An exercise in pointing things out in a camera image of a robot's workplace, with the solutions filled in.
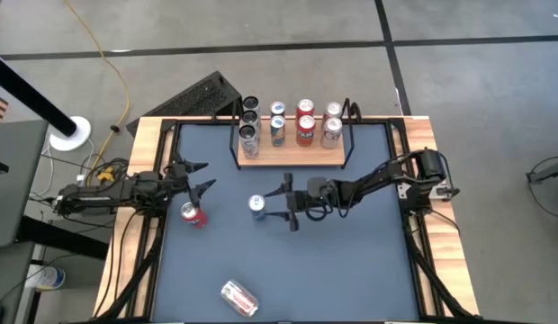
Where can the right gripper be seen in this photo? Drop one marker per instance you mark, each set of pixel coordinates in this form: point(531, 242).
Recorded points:
point(298, 201)

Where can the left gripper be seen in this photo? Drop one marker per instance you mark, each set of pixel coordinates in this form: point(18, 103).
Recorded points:
point(180, 184)

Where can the blue silver Red Bull can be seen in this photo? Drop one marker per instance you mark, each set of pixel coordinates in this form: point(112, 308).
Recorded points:
point(257, 204)
point(277, 132)
point(277, 108)

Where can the red Fanta can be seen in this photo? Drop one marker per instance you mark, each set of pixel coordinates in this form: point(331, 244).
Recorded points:
point(306, 132)
point(305, 107)
point(193, 216)

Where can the white Celsius can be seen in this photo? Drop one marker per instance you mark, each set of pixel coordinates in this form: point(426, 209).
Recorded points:
point(251, 103)
point(249, 118)
point(249, 139)

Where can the white silver Coca-Cola can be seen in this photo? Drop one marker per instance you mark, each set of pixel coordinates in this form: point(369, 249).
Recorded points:
point(333, 109)
point(239, 298)
point(331, 135)

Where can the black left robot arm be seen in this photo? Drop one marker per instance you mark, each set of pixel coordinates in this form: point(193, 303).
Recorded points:
point(103, 195)

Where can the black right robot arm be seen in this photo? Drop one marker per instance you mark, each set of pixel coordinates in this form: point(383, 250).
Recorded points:
point(378, 177)

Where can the wooden shelf board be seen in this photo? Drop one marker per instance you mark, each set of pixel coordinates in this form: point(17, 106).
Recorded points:
point(301, 156)

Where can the blue grey table mat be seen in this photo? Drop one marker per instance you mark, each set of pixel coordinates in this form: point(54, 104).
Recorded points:
point(261, 252)

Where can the small black floor object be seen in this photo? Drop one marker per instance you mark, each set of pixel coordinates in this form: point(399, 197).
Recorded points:
point(114, 128)

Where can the white plug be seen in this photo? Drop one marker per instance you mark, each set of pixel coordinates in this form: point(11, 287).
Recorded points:
point(80, 178)

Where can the white round pole base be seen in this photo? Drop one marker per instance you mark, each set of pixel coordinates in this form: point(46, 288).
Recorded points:
point(78, 139)

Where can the black desk beam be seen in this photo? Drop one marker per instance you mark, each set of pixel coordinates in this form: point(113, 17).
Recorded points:
point(58, 237)

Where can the white bottle blue label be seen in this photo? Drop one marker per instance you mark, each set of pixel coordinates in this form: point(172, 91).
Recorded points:
point(45, 277)

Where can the grey desk top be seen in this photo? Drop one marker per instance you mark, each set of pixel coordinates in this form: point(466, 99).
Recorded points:
point(13, 180)

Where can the black pole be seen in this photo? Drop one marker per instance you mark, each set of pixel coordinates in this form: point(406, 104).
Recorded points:
point(27, 92)

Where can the grey metal stand foot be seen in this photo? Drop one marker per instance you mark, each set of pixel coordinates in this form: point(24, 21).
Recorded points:
point(551, 172)

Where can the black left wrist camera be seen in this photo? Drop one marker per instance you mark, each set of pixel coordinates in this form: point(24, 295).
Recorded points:
point(149, 179)

